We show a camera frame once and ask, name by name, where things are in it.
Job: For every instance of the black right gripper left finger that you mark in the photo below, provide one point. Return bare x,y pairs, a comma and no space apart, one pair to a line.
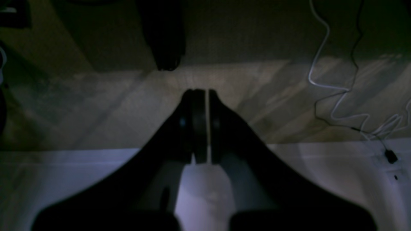
140,195

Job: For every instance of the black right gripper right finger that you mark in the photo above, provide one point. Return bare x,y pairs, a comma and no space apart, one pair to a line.
270,195

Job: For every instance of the black table leg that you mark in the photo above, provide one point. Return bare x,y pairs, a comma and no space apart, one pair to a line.
163,30

